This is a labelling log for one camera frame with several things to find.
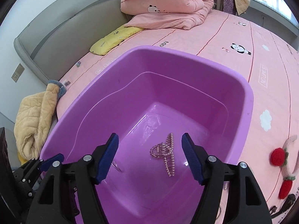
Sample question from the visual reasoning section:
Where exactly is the pearl hair claw clip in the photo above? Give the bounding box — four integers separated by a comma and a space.
150, 133, 175, 177

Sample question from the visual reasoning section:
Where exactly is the yellow quilted blanket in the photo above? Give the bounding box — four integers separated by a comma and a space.
14, 80, 66, 164

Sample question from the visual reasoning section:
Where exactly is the purple plastic basin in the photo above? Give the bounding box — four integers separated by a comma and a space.
41, 46, 253, 223

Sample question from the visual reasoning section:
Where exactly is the pink bed sheet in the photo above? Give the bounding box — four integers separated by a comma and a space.
48, 11, 298, 223

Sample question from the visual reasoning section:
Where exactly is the grey upholstered headboard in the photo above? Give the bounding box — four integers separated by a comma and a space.
14, 0, 131, 84

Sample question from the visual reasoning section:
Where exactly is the yellow pillow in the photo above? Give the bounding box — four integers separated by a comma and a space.
90, 25, 143, 56

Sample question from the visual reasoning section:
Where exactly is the folded pink quilt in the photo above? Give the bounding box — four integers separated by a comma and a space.
121, 0, 214, 30

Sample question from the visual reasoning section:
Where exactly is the wall switch plate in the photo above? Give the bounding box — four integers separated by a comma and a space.
11, 63, 25, 82

